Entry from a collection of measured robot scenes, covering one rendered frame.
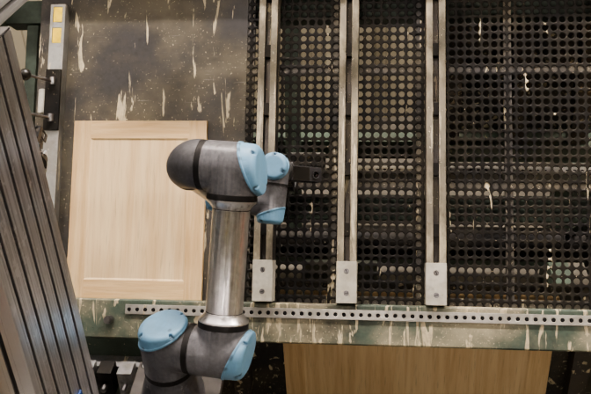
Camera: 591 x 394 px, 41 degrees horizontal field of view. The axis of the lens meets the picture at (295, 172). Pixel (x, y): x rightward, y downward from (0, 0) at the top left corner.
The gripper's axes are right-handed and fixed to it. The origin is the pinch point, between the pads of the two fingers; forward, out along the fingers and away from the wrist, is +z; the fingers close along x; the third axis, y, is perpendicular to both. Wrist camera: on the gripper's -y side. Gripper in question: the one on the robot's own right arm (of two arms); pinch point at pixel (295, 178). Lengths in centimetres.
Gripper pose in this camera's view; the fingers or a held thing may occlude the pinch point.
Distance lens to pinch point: 246.5
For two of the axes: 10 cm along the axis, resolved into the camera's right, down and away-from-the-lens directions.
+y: -9.9, -0.1, 1.1
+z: 1.1, 1.2, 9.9
